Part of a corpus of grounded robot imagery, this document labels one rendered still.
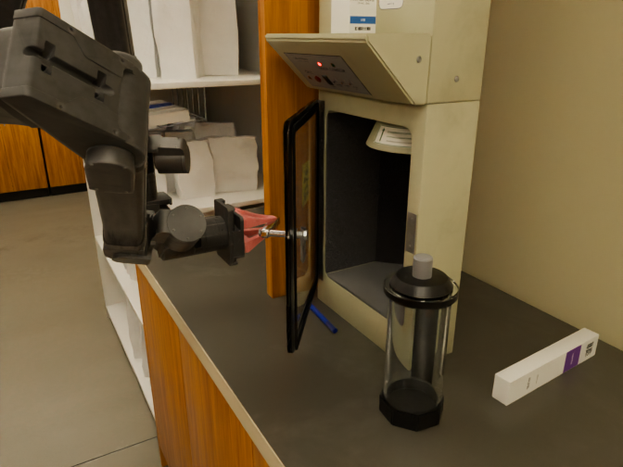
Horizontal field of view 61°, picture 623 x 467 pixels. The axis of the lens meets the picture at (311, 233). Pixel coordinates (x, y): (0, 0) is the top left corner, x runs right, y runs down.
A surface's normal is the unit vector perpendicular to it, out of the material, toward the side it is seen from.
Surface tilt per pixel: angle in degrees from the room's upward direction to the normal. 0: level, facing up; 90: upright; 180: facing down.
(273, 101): 90
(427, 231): 90
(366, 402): 0
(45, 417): 0
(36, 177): 90
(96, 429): 0
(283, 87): 90
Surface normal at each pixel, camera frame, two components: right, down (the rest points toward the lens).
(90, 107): 0.85, -0.17
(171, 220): 0.42, -0.27
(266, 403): 0.00, -0.93
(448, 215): 0.50, 0.31
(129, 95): 0.62, -0.24
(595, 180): -0.87, 0.18
